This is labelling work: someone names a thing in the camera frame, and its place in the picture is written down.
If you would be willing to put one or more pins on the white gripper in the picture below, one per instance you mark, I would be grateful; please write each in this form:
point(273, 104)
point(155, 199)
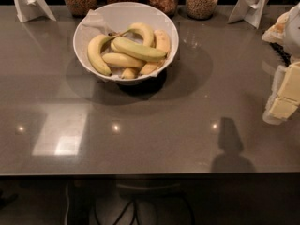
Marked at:
point(292, 32)

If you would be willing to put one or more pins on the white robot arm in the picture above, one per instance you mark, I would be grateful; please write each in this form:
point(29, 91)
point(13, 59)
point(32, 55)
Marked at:
point(286, 33)

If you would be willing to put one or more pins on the right yellow banana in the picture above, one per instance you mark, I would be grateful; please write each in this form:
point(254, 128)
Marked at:
point(162, 42)

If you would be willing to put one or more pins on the curved back yellow banana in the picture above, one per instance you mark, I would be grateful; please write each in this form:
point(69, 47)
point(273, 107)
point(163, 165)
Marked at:
point(144, 30)

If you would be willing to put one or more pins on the small front banana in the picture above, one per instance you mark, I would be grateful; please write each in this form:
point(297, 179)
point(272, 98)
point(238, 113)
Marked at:
point(130, 73)

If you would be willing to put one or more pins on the middle yellow banana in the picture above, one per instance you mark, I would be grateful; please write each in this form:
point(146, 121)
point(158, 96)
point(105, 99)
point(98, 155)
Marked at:
point(122, 60)

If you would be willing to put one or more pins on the greenish top banana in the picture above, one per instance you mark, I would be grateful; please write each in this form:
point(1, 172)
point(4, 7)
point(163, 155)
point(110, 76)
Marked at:
point(137, 50)

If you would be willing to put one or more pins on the white bowl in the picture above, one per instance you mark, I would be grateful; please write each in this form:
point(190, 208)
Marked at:
point(118, 17)

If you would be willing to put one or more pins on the long left yellow banana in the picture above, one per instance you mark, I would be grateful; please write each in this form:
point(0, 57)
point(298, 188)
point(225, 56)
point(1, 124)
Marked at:
point(94, 49)

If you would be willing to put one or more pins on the white paper bowl liner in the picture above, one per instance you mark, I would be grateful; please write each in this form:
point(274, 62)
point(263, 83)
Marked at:
point(94, 21)

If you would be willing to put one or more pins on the right white stand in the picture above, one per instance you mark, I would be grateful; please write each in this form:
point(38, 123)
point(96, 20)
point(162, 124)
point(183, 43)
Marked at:
point(250, 11)

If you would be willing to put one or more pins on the white stand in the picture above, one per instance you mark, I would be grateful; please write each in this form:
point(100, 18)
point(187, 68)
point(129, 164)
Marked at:
point(250, 11)
point(28, 10)

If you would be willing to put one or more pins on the left white stand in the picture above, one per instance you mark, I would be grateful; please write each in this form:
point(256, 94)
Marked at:
point(28, 10)

